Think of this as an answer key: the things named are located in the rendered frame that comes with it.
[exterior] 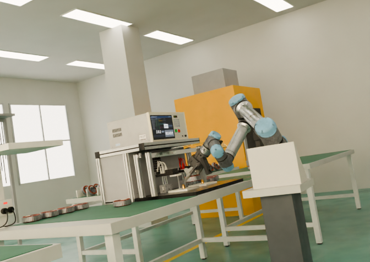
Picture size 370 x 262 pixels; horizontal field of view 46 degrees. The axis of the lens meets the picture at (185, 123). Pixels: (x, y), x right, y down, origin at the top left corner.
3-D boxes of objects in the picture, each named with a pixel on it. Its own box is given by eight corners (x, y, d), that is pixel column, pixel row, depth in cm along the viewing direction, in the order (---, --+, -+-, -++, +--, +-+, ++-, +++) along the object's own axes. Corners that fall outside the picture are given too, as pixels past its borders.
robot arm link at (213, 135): (213, 134, 265) (210, 127, 272) (204, 148, 268) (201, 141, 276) (223, 138, 268) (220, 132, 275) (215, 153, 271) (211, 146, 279)
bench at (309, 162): (365, 207, 546) (353, 148, 552) (324, 245, 391) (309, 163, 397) (282, 213, 605) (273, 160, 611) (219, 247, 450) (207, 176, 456)
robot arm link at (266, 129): (287, 140, 247) (248, 105, 294) (277, 121, 239) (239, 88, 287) (270, 152, 247) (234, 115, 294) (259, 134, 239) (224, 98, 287)
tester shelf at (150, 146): (200, 143, 331) (199, 137, 331) (144, 149, 274) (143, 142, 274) (154, 151, 355) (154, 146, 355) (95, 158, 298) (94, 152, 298)
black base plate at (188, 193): (243, 181, 309) (243, 178, 309) (196, 195, 256) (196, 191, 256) (189, 187, 335) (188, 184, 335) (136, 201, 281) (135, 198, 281)
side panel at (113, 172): (136, 201, 283) (128, 152, 285) (132, 202, 280) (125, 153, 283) (105, 205, 298) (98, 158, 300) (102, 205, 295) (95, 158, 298)
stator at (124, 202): (127, 206, 259) (126, 199, 259) (110, 208, 262) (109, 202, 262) (134, 203, 269) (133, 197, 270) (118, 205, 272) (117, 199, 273)
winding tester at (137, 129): (188, 138, 324) (184, 112, 325) (153, 142, 287) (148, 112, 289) (148, 146, 345) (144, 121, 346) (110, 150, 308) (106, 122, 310)
